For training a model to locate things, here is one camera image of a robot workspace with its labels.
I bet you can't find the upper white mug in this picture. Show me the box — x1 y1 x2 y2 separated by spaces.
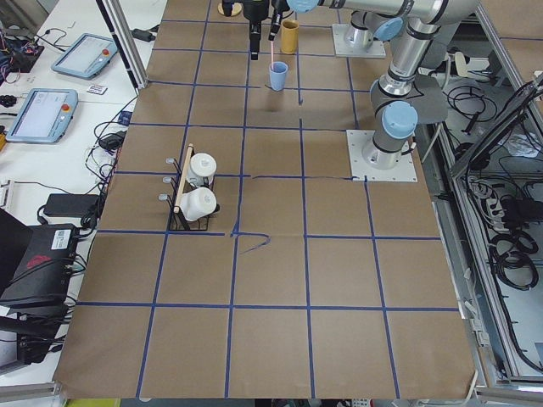
187 153 217 187

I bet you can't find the lower white mug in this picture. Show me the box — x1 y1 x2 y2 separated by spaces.
181 187 220 221

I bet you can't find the white mug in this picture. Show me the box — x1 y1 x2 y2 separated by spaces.
187 153 217 187
181 187 220 221

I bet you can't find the black power adapter brick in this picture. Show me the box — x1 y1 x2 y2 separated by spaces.
42 193 98 218

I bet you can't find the teach pendant tablet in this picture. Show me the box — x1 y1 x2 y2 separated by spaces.
51 33 118 80
6 88 79 144

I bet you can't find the round wooden coaster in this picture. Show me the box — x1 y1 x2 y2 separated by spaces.
217 2 243 17

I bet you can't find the light blue plastic cup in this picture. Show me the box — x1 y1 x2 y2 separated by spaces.
269 61 288 92

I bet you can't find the black computer box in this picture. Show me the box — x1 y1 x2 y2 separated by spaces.
1 210 79 309

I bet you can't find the aluminium frame post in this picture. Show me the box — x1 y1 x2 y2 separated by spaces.
96 0 148 90

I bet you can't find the bamboo chopstick holder cylinder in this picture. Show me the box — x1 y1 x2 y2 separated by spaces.
280 20 299 54

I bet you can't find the black wire mug rack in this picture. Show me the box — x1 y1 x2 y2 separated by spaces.
162 153 220 230

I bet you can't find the lower teach pendant tablet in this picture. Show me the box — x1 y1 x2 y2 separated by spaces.
6 88 79 144

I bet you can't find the wooden rack handle rod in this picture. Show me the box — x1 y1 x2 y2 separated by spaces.
173 143 194 214

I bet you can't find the upper teach pendant tablet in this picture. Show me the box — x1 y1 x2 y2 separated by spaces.
51 33 118 80

